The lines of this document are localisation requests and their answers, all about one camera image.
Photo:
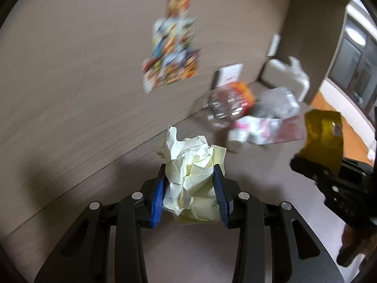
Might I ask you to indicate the person's right hand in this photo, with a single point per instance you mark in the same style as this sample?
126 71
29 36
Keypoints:
369 241

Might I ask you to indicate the white cartoon sticker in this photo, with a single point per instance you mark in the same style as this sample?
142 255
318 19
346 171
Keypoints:
173 37

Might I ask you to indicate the pale yellow paper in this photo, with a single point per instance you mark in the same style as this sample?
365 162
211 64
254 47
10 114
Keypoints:
191 177

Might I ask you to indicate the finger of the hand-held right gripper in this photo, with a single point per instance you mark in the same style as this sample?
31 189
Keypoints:
304 166

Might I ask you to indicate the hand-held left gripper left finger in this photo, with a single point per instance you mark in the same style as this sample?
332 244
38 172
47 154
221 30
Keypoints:
157 202

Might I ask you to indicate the crushed clear plastic bottle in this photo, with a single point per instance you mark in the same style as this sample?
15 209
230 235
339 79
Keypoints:
226 103

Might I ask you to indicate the dark cartoon sticker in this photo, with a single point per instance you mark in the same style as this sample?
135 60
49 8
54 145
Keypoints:
184 66

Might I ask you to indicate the white wall socket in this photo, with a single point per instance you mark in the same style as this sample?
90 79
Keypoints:
274 45
231 75

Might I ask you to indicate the white tissue box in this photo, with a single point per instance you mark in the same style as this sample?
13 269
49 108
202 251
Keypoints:
287 72

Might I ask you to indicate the pink and white wrapper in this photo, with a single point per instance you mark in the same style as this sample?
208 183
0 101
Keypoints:
265 129

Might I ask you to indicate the yellow snack wrapper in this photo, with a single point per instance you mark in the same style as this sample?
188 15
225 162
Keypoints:
322 141

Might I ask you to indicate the pale cartoon sticker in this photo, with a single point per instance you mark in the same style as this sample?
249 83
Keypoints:
151 75

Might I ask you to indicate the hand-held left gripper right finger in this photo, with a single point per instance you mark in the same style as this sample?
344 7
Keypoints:
221 202

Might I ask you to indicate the clear plastic bag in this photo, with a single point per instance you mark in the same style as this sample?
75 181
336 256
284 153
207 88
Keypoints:
278 101

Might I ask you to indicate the dark framed window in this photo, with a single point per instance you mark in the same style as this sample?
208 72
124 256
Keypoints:
353 56

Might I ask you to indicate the orange cartoon sticker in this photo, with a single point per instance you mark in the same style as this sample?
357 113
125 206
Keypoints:
179 4

